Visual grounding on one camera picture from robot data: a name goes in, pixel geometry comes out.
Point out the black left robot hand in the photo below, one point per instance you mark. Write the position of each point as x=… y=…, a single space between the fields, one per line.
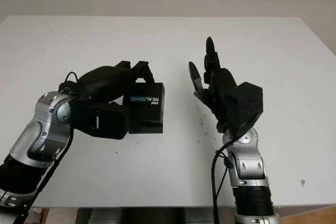
x=105 y=82

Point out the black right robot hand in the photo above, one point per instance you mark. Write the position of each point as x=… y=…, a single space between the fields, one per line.
x=223 y=82

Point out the black RealSense box lid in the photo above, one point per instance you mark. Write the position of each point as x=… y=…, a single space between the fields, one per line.
x=148 y=100

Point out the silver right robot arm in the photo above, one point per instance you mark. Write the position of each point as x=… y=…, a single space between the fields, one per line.
x=246 y=161

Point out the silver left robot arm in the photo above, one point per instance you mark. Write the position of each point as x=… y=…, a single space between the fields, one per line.
x=36 y=134

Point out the dark grey robot torso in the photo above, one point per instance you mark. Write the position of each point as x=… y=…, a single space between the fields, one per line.
x=131 y=216

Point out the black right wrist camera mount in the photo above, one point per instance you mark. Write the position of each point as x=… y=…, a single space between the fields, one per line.
x=244 y=106

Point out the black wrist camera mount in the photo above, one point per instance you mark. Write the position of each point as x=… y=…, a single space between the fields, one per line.
x=105 y=120
x=244 y=106

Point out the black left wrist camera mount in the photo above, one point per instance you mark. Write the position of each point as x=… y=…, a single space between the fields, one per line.
x=105 y=120

